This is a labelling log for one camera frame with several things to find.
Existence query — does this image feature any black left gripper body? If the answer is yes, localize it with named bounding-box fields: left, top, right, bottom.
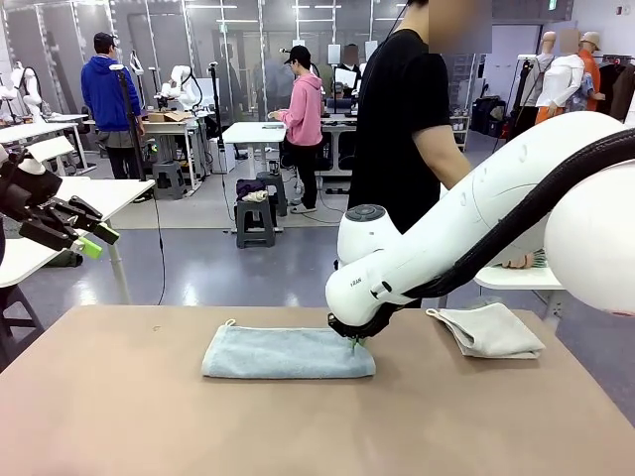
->
left=0, top=163, right=64, bottom=230

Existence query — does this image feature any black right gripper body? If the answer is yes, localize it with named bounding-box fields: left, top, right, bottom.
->
left=325, top=303, right=401, bottom=344

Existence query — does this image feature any light blue towel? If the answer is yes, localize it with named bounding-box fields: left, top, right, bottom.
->
left=200, top=319, right=377, bottom=381

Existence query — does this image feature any white towel with loop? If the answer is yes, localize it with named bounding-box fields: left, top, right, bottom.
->
left=425, top=301, right=547, bottom=360

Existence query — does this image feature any person's right forearm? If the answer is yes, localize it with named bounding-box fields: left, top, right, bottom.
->
left=414, top=123, right=473, bottom=192

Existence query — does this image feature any person's right hand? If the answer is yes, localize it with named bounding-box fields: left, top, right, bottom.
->
left=500, top=251, right=540, bottom=271

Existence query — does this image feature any dark green bag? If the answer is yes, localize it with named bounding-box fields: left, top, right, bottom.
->
left=47, top=250, right=84, bottom=269

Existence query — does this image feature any white long table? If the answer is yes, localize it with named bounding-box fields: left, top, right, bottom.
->
left=0, top=121, right=90, bottom=178

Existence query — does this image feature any black stool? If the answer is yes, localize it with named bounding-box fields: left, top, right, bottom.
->
left=0, top=285, right=46, bottom=373

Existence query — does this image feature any grey plastic step stool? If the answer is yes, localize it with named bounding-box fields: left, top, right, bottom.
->
left=234, top=195, right=278, bottom=250
left=151, top=160, right=189, bottom=200
left=256, top=171, right=289, bottom=218

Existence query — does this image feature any black tripod with white cap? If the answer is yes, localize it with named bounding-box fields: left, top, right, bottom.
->
left=108, top=62, right=150, bottom=182

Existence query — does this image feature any grey metal workbench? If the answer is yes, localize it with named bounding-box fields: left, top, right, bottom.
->
left=136, top=111, right=214, bottom=192

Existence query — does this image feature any person in blue hoodie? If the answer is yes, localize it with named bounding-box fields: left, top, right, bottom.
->
left=80, top=32, right=146, bottom=180

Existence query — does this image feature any open cardboard box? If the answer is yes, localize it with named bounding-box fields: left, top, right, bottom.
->
left=147, top=109, right=192, bottom=124

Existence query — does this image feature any purple and beige clothes pile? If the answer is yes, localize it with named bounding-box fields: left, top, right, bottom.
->
left=235, top=178, right=269, bottom=203

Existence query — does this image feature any slim black tripod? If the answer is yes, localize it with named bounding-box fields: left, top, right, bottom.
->
left=207, top=61, right=227, bottom=173

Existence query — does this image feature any white standing desk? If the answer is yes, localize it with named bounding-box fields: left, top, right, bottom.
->
left=221, top=121, right=289, bottom=234

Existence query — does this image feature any person in black t-shirt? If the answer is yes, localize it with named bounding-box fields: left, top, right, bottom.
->
left=346, top=0, right=492, bottom=308

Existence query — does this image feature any wooden shoe shelf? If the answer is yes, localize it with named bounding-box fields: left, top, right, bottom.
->
left=448, top=114, right=471, bottom=153

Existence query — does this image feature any person in pink hoodie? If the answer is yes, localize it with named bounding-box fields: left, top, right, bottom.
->
left=270, top=44, right=324, bottom=214

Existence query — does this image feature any black suitcase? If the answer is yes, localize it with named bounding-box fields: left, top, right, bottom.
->
left=469, top=96, right=508, bottom=138

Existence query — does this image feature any person in dark top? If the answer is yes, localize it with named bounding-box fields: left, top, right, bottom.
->
left=336, top=43, right=361, bottom=88

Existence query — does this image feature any black light stand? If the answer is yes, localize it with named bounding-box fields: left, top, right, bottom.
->
left=495, top=54, right=540, bottom=145

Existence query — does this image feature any mannequin with white shirt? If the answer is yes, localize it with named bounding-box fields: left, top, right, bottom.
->
left=535, top=28, right=596, bottom=118

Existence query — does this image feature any clothes rack with dark clothes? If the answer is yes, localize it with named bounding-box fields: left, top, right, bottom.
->
left=594, top=52, right=635, bottom=125

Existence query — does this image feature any mannequin with beige cap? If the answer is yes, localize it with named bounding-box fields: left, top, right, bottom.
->
left=577, top=30, right=609, bottom=115

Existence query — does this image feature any thin black floor cable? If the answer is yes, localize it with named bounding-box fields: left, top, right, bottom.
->
left=148, top=187, right=168, bottom=306

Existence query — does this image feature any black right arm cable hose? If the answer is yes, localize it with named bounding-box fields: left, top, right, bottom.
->
left=404, top=127, right=635, bottom=299

